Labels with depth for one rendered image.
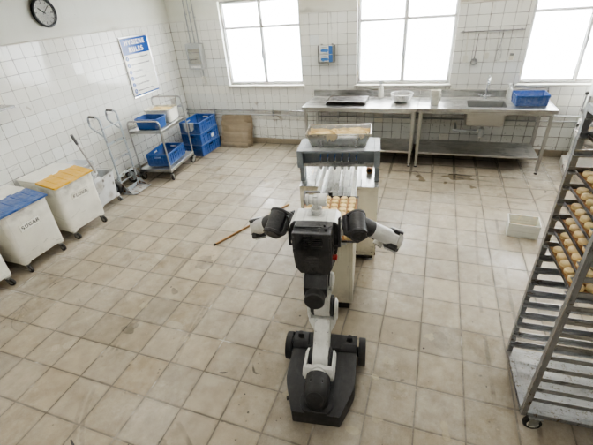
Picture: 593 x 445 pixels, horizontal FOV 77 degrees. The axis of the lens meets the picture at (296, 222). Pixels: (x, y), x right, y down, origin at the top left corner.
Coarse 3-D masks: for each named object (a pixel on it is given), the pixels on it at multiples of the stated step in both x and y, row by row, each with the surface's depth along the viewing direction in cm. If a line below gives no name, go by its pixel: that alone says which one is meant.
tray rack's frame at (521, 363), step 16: (592, 112) 165; (512, 352) 254; (528, 352) 253; (512, 368) 244; (528, 368) 243; (560, 368) 241; (576, 368) 240; (592, 368) 240; (528, 384) 233; (544, 384) 233; (592, 384) 230; (560, 400) 223; (576, 400) 223; (544, 416) 216; (560, 416) 215; (576, 416) 215; (592, 416) 214
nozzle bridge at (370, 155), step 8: (304, 144) 338; (368, 144) 326; (376, 144) 325; (296, 152) 325; (304, 152) 324; (312, 152) 322; (320, 152) 321; (328, 152) 320; (336, 152) 318; (344, 152) 317; (352, 152) 316; (360, 152) 315; (368, 152) 313; (376, 152) 312; (304, 160) 337; (312, 160) 335; (336, 160) 331; (344, 160) 330; (352, 160) 329; (360, 160) 327; (368, 160) 326; (376, 160) 316; (304, 168) 347; (376, 168) 320; (304, 176) 348; (376, 176) 335
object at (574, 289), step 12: (588, 252) 159; (588, 264) 161; (576, 276) 167; (576, 288) 169; (564, 312) 177; (564, 324) 180; (552, 336) 186; (552, 348) 189; (540, 360) 198; (540, 372) 200; (528, 396) 211; (528, 408) 216
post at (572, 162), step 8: (584, 112) 173; (584, 120) 173; (584, 128) 174; (576, 136) 179; (576, 144) 179; (568, 160) 185; (576, 160) 182; (568, 176) 187; (560, 184) 192; (560, 192) 192; (552, 208) 200; (560, 208) 196; (552, 224) 202; (544, 232) 208; (544, 240) 208; (544, 248) 210; (536, 264) 217; (528, 288) 226; (520, 320) 240; (512, 336) 248
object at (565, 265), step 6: (558, 246) 203; (552, 252) 203; (558, 252) 201; (558, 258) 197; (564, 258) 195; (564, 264) 191; (570, 264) 190; (564, 270) 188; (570, 270) 186; (570, 276) 183; (570, 282) 182; (582, 288) 175; (588, 288) 175
